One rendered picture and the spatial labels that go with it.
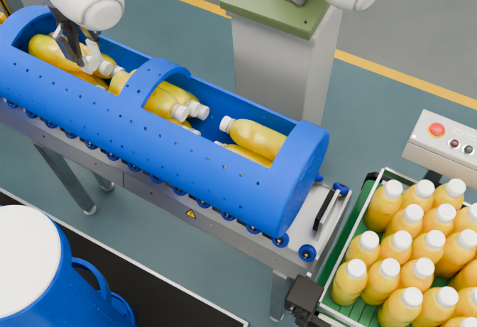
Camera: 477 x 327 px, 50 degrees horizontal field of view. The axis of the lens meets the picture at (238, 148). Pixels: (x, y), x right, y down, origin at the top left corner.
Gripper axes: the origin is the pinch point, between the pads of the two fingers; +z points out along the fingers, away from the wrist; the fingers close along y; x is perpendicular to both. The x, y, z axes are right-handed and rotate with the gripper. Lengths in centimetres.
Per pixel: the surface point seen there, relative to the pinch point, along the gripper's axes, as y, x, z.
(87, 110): 11.5, 6.9, 3.7
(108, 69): -5.0, -1.2, 10.7
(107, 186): -5, -35, 117
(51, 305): 52, 19, 26
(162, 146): 11.6, 28.7, 3.6
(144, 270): 21, 6, 107
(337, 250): 5, 73, 32
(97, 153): 11.7, 1.4, 29.2
